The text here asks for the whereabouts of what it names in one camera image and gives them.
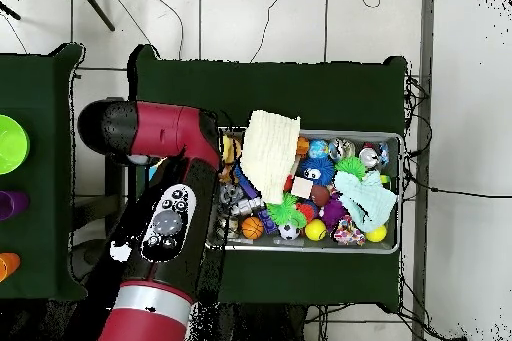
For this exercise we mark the cream waffle cloth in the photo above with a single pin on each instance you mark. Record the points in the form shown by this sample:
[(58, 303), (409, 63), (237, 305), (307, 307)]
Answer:
[(268, 153)]

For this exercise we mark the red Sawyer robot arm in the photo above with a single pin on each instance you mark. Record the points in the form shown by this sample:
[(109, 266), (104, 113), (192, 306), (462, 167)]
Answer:
[(160, 131)]

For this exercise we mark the shallow mesh bin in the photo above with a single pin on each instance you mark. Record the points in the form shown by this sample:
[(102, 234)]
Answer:
[(280, 246)]

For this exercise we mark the yellow plush duck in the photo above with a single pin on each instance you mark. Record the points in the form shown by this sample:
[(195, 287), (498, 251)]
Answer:
[(232, 149)]

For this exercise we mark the orange basketball toy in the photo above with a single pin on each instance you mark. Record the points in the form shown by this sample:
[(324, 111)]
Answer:
[(252, 228)]

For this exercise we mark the globe print ball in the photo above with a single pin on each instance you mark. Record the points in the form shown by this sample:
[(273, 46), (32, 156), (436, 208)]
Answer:
[(318, 149)]

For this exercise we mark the blue spiky ball with eyes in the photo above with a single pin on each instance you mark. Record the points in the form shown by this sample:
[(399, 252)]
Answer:
[(324, 165)]

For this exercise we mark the small soccer ball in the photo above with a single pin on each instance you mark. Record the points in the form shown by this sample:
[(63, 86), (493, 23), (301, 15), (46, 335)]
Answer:
[(288, 232)]

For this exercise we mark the yellow ball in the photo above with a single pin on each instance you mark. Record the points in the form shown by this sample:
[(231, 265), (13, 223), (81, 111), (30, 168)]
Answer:
[(316, 230)]

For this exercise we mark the green spiky ball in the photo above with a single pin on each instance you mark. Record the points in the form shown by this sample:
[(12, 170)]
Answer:
[(351, 165)]

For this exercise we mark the colourful patterned cloth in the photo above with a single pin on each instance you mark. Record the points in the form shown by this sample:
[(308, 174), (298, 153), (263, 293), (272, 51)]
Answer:
[(348, 233)]

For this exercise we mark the mint waffle cloth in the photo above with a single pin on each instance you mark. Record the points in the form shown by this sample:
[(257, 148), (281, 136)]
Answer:
[(368, 201)]

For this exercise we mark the black upright panel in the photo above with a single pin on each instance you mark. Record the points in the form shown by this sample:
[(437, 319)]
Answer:
[(114, 185)]

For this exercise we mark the grey rounded stand base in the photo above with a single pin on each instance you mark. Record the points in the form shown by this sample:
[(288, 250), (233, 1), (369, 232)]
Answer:
[(82, 255)]

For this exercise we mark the black tripod leg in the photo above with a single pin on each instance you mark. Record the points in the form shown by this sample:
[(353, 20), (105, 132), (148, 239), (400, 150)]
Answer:
[(96, 7), (10, 12)]

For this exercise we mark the dark green side table cloth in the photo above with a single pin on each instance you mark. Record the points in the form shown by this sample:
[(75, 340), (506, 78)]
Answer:
[(36, 77)]

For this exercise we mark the lime green bowl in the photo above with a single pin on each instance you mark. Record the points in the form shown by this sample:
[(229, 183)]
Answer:
[(12, 145)]

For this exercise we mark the purple cup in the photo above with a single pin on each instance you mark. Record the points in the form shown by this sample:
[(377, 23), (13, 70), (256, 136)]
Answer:
[(12, 205)]

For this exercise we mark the orange cup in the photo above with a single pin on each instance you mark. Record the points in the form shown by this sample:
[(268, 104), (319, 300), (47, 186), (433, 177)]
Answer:
[(8, 267)]

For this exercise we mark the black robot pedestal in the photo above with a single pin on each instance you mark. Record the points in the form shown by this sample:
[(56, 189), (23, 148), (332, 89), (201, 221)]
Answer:
[(260, 325)]

